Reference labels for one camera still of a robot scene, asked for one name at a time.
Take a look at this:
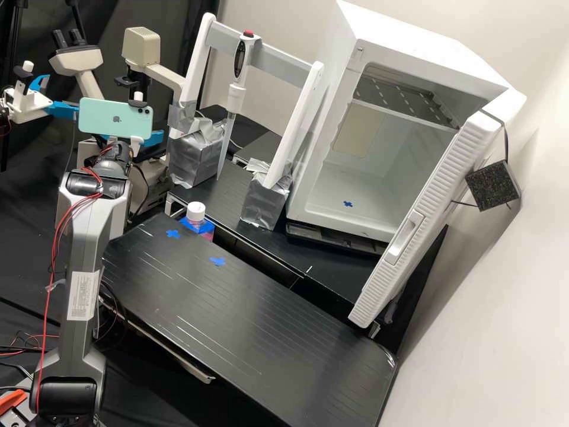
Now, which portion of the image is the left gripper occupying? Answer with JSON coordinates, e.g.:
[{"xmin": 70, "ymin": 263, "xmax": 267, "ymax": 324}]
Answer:
[{"xmin": 3, "ymin": 74, "xmax": 82, "ymax": 124}]

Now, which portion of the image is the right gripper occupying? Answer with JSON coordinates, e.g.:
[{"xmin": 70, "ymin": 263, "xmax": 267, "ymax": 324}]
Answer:
[{"xmin": 111, "ymin": 128, "xmax": 166, "ymax": 148}]

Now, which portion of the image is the left phone holder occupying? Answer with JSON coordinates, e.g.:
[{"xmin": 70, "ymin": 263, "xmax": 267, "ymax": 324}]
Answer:
[{"xmin": 12, "ymin": 59, "xmax": 36, "ymax": 97}]

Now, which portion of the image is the small bottle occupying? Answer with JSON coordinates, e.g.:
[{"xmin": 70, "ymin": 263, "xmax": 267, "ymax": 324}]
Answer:
[{"xmin": 185, "ymin": 200, "xmax": 218, "ymax": 243}]

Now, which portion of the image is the cream microscope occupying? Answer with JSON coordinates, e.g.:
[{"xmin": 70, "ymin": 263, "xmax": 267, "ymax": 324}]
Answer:
[{"xmin": 47, "ymin": 26, "xmax": 188, "ymax": 219}]

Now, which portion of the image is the blue bottle holder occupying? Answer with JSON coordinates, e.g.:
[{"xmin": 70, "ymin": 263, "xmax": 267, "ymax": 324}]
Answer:
[{"xmin": 178, "ymin": 216, "xmax": 207, "ymax": 235}]

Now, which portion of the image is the pipette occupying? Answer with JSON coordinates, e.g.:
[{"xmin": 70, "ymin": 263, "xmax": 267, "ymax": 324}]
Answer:
[{"xmin": 216, "ymin": 30, "xmax": 262, "ymax": 181}]

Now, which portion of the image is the white pipette stand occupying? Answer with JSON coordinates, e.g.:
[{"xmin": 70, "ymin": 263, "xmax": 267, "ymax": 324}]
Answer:
[{"xmin": 165, "ymin": 12, "xmax": 327, "ymax": 231}]

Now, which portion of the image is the white incubator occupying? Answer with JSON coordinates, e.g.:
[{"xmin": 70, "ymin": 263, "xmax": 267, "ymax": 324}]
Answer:
[{"xmin": 284, "ymin": 0, "xmax": 512, "ymax": 244}]

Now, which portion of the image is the incubator door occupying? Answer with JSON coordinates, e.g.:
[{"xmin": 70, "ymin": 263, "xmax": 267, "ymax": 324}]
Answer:
[{"xmin": 347, "ymin": 85, "xmax": 529, "ymax": 330}]

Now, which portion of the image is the right wrist camera phone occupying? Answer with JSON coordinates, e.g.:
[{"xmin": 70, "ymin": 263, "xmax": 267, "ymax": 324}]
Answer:
[{"xmin": 72, "ymin": 90, "xmax": 155, "ymax": 141}]

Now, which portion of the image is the red wire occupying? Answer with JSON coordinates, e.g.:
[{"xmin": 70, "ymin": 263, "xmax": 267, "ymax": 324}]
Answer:
[{"xmin": 0, "ymin": 330, "xmax": 62, "ymax": 358}]

